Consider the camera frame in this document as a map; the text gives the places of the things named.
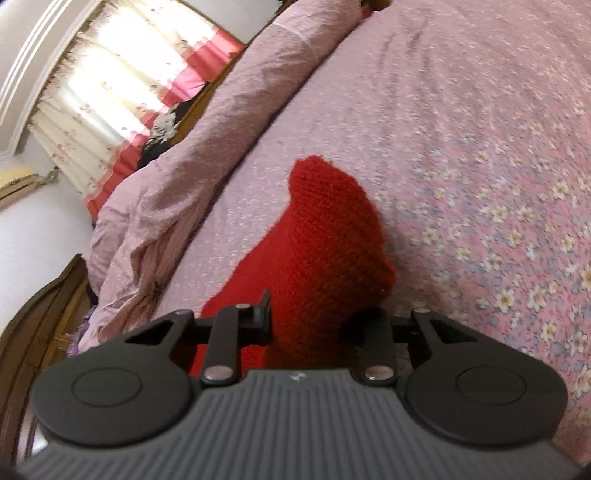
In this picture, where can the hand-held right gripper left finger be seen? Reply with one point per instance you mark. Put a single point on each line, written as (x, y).
(265, 323)

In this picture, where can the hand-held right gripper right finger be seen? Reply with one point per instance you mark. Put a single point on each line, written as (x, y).
(376, 341)

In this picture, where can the red knitted sweater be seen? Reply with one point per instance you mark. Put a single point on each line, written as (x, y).
(323, 240)

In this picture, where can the black clothes pile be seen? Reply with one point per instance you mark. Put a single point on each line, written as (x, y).
(152, 150)

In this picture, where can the purple frilled cloth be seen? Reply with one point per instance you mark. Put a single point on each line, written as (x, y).
(83, 330)

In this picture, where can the pink rolled duvet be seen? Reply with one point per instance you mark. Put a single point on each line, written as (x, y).
(207, 138)

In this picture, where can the grey crumpled cloth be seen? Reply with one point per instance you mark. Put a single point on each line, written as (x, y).
(164, 125)

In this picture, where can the brown wooden bed end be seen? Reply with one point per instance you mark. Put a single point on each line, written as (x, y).
(37, 332)

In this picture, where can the pink floral bed sheet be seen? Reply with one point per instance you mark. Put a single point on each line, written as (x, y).
(461, 92)

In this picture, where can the floral curtain with pink hem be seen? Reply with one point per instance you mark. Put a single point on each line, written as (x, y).
(115, 92)

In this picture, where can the beige air conditioner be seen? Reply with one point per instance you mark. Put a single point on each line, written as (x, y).
(16, 182)

